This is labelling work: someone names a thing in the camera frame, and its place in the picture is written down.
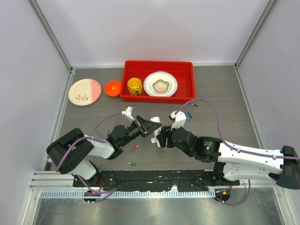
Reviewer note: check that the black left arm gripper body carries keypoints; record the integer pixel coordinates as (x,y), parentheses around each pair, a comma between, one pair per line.
(139,126)

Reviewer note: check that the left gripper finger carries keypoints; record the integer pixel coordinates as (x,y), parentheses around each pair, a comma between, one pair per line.
(151,127)
(143,121)

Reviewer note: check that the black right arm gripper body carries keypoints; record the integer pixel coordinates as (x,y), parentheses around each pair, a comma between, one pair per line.
(166,133)

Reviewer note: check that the white remote control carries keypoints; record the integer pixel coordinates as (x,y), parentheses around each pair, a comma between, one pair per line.
(156,132)

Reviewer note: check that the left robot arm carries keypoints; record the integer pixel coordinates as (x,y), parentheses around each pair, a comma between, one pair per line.
(68,153)

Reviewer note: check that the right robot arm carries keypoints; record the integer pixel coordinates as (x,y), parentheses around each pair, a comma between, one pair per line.
(235,162)

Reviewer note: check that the yellow mug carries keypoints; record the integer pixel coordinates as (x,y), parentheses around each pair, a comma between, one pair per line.
(135,87)

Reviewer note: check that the patterned small bowl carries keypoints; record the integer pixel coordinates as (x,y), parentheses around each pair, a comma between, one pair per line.
(160,86)

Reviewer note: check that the red plastic bin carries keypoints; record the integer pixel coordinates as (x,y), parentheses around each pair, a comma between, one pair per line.
(182,71)

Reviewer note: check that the white plate in bin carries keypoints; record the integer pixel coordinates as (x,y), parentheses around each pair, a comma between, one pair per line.
(153,77)

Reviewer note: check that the orange plastic bowl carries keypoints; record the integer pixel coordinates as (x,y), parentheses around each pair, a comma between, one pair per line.
(112,88)

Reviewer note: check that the pink and white plate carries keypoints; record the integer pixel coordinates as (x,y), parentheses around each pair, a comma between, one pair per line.
(84,92)

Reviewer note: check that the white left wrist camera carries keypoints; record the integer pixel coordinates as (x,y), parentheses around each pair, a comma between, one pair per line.
(128,113)

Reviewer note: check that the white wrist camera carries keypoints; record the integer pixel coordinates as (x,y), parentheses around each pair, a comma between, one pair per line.
(178,118)
(128,113)

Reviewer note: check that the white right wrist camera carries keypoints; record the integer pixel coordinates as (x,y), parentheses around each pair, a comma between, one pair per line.
(178,118)

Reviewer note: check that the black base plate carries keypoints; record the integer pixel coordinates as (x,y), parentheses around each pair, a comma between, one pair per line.
(157,180)

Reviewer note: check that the aluminium front rail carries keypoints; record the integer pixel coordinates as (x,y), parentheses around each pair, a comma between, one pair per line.
(173,193)

